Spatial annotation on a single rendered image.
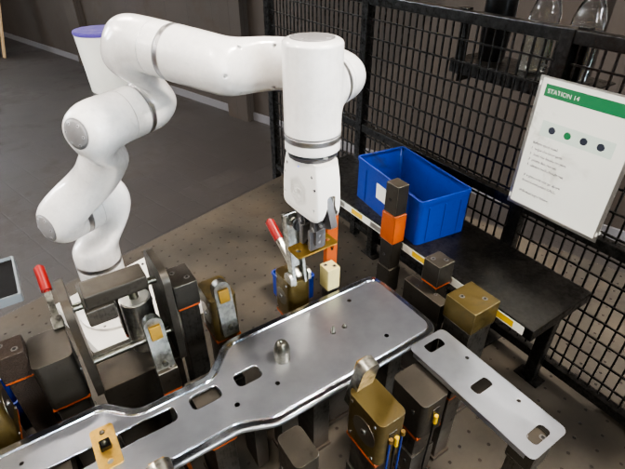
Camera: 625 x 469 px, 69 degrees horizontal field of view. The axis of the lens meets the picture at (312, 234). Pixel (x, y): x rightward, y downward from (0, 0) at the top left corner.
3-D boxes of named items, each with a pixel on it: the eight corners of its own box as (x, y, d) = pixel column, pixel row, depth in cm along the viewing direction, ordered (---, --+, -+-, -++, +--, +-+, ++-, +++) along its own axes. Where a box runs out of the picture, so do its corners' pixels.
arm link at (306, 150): (272, 127, 69) (272, 146, 71) (304, 147, 63) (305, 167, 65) (317, 116, 73) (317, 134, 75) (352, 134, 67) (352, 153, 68)
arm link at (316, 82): (306, 115, 73) (272, 134, 66) (305, 26, 66) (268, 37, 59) (353, 126, 69) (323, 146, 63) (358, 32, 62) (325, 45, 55)
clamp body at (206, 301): (228, 414, 115) (209, 304, 94) (210, 384, 123) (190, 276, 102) (251, 402, 119) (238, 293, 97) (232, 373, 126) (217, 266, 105)
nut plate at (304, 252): (299, 260, 76) (298, 254, 76) (286, 248, 79) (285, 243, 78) (339, 243, 80) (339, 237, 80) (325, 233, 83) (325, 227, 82)
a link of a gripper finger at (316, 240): (307, 216, 74) (307, 249, 78) (318, 225, 72) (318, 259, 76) (323, 210, 76) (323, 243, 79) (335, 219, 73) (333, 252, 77)
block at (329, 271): (325, 376, 125) (327, 271, 104) (318, 368, 127) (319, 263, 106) (336, 370, 126) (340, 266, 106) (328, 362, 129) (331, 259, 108)
